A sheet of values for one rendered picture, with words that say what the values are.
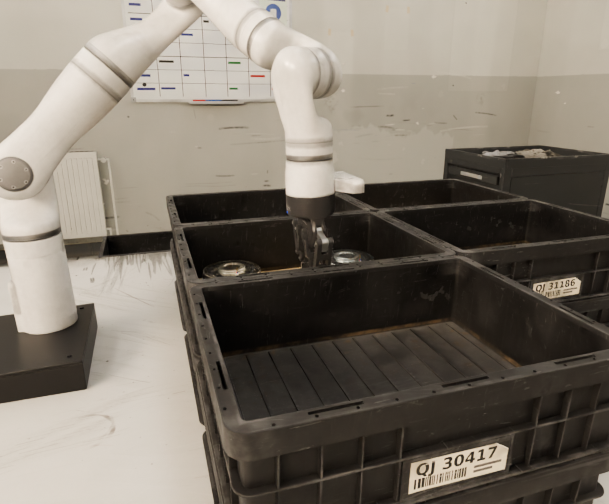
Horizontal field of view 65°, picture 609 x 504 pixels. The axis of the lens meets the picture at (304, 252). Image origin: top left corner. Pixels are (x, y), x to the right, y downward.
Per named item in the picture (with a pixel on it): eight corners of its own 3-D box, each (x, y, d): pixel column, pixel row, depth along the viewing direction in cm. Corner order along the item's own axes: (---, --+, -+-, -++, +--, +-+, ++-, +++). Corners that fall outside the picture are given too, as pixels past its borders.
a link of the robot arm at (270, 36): (357, 63, 69) (293, 16, 74) (318, 62, 62) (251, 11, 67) (336, 107, 73) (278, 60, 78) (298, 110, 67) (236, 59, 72)
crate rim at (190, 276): (189, 302, 61) (187, 284, 60) (174, 238, 88) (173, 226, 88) (459, 269, 73) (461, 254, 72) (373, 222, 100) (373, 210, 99)
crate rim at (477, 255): (459, 269, 73) (461, 253, 72) (373, 222, 100) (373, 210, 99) (655, 245, 85) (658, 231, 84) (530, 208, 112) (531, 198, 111)
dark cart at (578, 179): (482, 348, 232) (506, 159, 204) (430, 310, 273) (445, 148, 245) (579, 330, 250) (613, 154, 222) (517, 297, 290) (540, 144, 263)
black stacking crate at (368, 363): (235, 566, 37) (228, 443, 34) (196, 369, 64) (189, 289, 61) (625, 454, 49) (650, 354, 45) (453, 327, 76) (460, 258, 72)
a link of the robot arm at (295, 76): (303, 164, 66) (342, 156, 72) (300, 42, 61) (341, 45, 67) (267, 161, 70) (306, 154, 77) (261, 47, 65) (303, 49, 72)
